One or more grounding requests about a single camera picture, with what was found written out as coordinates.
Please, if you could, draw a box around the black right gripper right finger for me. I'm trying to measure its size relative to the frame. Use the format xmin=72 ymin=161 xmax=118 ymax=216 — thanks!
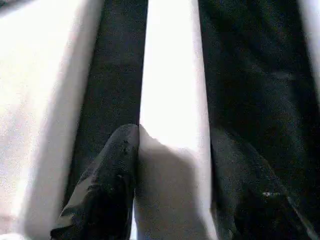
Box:
xmin=209 ymin=129 xmax=320 ymax=240

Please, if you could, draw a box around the white plastic table top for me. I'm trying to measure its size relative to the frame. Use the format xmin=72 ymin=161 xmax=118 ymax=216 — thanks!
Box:
xmin=0 ymin=0 xmax=107 ymax=240

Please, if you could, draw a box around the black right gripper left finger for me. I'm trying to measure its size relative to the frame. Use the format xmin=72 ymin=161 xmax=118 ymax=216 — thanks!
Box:
xmin=50 ymin=123 xmax=141 ymax=240

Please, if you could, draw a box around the black plastic mat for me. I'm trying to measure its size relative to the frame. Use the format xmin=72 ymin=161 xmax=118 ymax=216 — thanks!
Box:
xmin=62 ymin=0 xmax=320 ymax=240

